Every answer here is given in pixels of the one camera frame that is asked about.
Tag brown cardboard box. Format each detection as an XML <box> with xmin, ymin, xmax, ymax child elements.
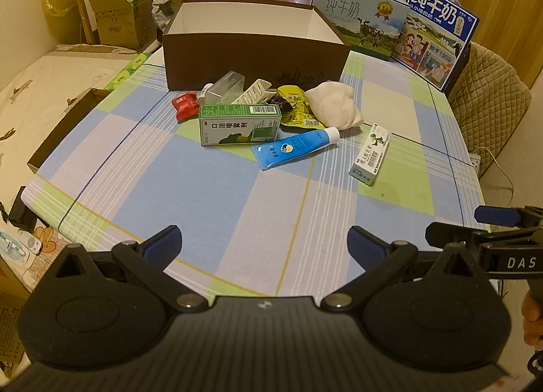
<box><xmin>162</xmin><ymin>0</ymin><xmax>352</xmax><ymax>92</ymax></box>

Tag dark blue milk carton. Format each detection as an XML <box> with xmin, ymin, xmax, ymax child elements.
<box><xmin>392</xmin><ymin>0</ymin><xmax>480</xmax><ymax>93</ymax></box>

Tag open brown cardboard carton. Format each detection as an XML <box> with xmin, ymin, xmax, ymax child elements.
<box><xmin>87</xmin><ymin>0</ymin><xmax>168</xmax><ymax>54</ymax></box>

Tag green tissue bundle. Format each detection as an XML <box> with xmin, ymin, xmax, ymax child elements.
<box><xmin>104</xmin><ymin>53</ymin><xmax>149</xmax><ymax>93</ymax></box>

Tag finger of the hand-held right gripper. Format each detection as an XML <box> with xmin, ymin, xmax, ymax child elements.
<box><xmin>425</xmin><ymin>221</ymin><xmax>525</xmax><ymax>249</ymax></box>
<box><xmin>474</xmin><ymin>204</ymin><xmax>543</xmax><ymax>232</ymax></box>

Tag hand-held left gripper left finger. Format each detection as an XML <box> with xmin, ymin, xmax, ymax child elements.
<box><xmin>50</xmin><ymin>225</ymin><xmax>209</xmax><ymax>313</ymax></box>

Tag brown box lid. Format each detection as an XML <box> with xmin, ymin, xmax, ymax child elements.
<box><xmin>26</xmin><ymin>87</ymin><xmax>112</xmax><ymax>174</ymax></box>

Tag checked tablecloth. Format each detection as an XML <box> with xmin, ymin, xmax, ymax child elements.
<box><xmin>21</xmin><ymin>51</ymin><xmax>484</xmax><ymax>297</ymax></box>

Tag red candy packet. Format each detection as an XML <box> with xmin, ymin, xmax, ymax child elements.
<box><xmin>172</xmin><ymin>93</ymin><xmax>200</xmax><ymax>122</ymax></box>

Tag white cable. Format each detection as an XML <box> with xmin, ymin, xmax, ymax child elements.
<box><xmin>475</xmin><ymin>147</ymin><xmax>516</xmax><ymax>206</ymax></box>

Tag printed brown carton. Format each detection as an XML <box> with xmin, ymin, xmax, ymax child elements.
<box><xmin>0</xmin><ymin>254</ymin><xmax>32</xmax><ymax>371</ymax></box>

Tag light blue milk carton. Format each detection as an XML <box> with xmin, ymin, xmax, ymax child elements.
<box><xmin>312</xmin><ymin>0</ymin><xmax>410</xmax><ymax>63</ymax></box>

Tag white cloth bag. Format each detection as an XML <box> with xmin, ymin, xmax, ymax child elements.
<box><xmin>304</xmin><ymin>81</ymin><xmax>364</xmax><ymax>130</ymax></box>

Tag green carton box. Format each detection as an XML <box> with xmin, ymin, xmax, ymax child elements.
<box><xmin>199</xmin><ymin>103</ymin><xmax>283</xmax><ymax>147</ymax></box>

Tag quilted chair cover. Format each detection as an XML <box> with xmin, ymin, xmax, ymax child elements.
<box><xmin>447</xmin><ymin>41</ymin><xmax>533</xmax><ymax>176</ymax></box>

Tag flattened carton with cutout handle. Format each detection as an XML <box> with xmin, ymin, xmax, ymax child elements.
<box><xmin>74</xmin><ymin>0</ymin><xmax>119</xmax><ymax>45</ymax></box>

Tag bin with trash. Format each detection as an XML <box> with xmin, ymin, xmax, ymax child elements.
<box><xmin>150</xmin><ymin>0</ymin><xmax>187</xmax><ymax>30</ymax></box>

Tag small white carton box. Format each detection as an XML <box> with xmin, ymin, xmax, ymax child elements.
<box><xmin>349</xmin><ymin>123</ymin><xmax>392</xmax><ymax>186</ymax></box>

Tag person's right hand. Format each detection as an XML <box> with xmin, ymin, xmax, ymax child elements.
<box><xmin>521</xmin><ymin>290</ymin><xmax>543</xmax><ymax>348</ymax></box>

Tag printed bed sheet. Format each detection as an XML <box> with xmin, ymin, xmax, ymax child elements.
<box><xmin>0</xmin><ymin>44</ymin><xmax>145</xmax><ymax>291</ymax></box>

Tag white plastic tray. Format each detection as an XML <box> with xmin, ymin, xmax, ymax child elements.
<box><xmin>231</xmin><ymin>79</ymin><xmax>274</xmax><ymax>106</ymax></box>

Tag yellow snack pouch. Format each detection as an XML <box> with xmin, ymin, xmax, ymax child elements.
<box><xmin>277</xmin><ymin>84</ymin><xmax>326</xmax><ymax>130</ymax></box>

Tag small white device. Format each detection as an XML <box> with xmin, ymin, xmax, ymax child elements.
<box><xmin>0</xmin><ymin>231</ymin><xmax>45</xmax><ymax>266</ymax></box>

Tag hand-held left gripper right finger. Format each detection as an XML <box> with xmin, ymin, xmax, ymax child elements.
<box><xmin>320</xmin><ymin>226</ymin><xmax>486</xmax><ymax>314</ymax></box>

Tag clear plastic box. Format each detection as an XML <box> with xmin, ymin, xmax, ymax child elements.
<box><xmin>206</xmin><ymin>71</ymin><xmax>247</xmax><ymax>105</ymax></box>

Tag black box-shaped device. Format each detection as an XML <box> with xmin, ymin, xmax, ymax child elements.
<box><xmin>8</xmin><ymin>185</ymin><xmax>39</xmax><ymax>232</ymax></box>

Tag blue tube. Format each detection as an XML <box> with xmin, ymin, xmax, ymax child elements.
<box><xmin>250</xmin><ymin>127</ymin><xmax>341</xmax><ymax>171</ymax></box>

